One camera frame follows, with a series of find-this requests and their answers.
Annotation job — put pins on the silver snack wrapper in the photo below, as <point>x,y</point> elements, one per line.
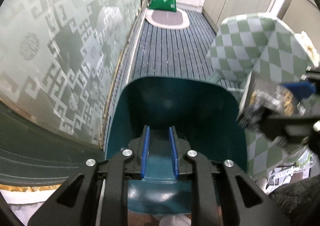
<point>261,95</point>

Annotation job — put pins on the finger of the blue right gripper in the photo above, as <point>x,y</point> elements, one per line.
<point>301,90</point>

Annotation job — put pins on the green checkered tablecloth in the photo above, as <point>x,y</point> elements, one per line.
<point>264,44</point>

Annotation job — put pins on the dark teal trash bin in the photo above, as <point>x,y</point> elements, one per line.
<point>159,192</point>

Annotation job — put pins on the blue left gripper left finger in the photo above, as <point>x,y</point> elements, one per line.
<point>145,151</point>

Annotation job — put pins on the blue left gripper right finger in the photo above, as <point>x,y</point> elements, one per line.
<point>174,153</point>

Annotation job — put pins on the oval grey pink rug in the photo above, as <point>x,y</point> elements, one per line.
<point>167,19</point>

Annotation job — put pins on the blue striped floor mat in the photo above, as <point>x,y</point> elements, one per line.
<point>172,50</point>

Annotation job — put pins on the patterned frosted glass door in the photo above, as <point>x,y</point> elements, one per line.
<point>58,59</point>

